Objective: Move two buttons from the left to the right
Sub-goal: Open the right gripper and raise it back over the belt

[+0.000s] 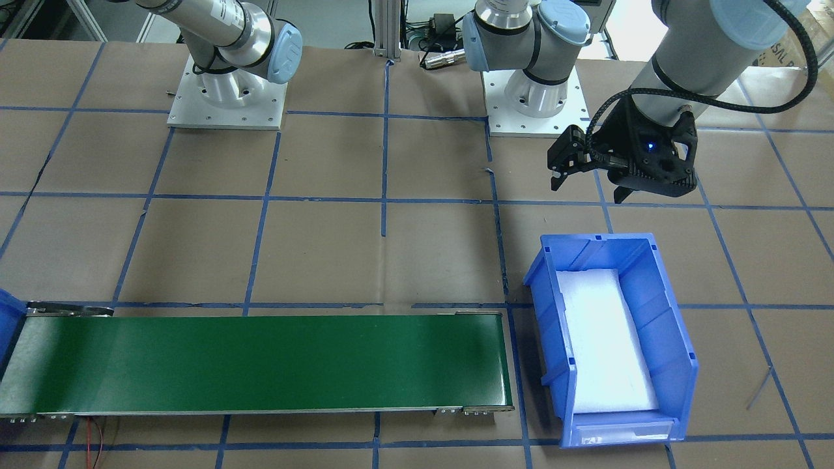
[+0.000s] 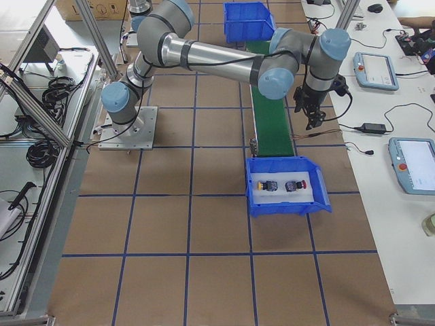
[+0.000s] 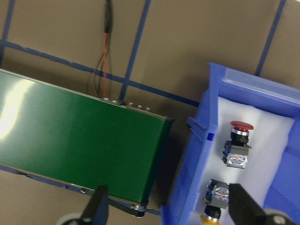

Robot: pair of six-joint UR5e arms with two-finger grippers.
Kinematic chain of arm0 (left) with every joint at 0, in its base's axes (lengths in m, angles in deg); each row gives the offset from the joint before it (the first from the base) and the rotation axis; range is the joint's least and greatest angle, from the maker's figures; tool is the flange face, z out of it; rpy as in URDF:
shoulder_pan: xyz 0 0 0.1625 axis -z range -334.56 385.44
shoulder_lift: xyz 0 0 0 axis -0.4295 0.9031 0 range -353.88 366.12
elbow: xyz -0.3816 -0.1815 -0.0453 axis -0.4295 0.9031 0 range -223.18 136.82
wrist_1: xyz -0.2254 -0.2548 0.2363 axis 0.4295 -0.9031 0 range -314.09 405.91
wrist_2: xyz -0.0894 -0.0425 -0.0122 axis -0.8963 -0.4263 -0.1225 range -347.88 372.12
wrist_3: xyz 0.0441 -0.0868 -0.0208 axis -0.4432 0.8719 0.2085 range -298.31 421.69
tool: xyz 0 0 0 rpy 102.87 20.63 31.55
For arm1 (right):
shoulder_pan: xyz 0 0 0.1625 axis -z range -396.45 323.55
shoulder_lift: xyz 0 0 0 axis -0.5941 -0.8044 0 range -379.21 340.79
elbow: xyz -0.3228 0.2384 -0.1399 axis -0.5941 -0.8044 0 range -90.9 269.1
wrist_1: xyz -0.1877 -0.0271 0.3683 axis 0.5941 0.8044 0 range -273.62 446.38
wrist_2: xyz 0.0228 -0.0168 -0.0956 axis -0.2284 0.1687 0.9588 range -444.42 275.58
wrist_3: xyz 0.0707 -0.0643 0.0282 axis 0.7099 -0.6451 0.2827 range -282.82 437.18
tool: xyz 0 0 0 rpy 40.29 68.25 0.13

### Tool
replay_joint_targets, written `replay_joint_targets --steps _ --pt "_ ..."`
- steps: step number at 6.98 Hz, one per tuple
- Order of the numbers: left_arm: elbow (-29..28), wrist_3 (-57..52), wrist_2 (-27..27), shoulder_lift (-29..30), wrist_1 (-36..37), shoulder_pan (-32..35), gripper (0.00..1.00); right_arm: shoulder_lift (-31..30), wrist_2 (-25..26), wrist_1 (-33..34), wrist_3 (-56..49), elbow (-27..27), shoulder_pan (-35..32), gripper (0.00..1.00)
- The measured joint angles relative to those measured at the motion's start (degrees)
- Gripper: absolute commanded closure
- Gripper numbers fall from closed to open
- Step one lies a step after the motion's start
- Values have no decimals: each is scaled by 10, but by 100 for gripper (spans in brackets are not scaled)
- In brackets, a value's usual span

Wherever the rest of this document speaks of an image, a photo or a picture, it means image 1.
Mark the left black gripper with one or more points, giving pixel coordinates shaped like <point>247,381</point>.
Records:
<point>615,136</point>

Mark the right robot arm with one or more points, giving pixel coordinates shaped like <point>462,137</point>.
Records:
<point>245,36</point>

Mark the aluminium frame post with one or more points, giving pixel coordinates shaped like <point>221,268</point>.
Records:
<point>387,29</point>

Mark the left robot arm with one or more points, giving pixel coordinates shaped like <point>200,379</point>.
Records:
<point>707,45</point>

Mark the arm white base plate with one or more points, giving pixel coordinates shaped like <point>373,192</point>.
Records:
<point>234,101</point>
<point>541,104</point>

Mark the blue plastic bin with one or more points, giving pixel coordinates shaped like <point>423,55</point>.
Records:
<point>13,313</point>
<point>667,348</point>

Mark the white foam bin liner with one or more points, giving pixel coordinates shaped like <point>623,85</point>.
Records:
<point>611,373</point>

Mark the green conveyor belt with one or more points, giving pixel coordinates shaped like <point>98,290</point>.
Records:
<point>81,361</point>

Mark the black power adapter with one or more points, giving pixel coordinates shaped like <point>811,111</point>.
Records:
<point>442,27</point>

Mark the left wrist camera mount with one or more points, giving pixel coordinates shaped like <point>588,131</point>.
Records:
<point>659,159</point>

